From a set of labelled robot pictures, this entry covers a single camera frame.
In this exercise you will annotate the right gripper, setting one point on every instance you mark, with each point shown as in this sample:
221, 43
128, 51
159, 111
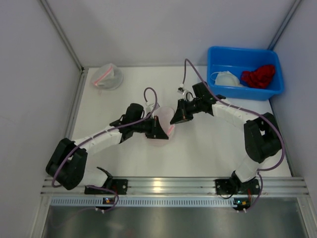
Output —
183, 109

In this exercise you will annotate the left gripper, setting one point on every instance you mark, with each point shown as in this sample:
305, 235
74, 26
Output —
152, 127

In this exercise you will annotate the pink-trimmed mesh laundry bag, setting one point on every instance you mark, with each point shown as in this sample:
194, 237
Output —
107, 77

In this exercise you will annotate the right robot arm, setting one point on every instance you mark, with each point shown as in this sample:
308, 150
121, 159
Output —
261, 135

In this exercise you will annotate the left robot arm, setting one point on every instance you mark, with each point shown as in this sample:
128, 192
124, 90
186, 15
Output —
67, 165

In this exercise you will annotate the white bra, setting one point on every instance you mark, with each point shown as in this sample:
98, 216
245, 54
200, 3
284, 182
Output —
225, 78

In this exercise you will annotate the red bra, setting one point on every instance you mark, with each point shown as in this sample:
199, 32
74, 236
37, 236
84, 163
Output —
259, 78

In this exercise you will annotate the blue plastic bin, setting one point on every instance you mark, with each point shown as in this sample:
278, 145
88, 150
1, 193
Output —
245, 65

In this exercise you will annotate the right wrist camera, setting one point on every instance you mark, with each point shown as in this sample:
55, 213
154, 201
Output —
181, 89

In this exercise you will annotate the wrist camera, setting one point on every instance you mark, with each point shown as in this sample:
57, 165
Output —
181, 89
151, 107

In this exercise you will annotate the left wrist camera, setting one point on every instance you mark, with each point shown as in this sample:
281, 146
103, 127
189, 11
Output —
151, 107

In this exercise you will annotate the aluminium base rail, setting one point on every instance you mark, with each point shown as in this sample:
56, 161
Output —
205, 186

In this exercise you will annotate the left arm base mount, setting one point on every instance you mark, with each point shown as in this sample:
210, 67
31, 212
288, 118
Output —
119, 186

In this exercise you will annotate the slotted cable duct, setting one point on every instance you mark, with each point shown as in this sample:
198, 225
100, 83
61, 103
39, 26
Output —
149, 202

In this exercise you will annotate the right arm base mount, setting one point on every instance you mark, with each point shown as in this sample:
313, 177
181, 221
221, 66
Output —
232, 186

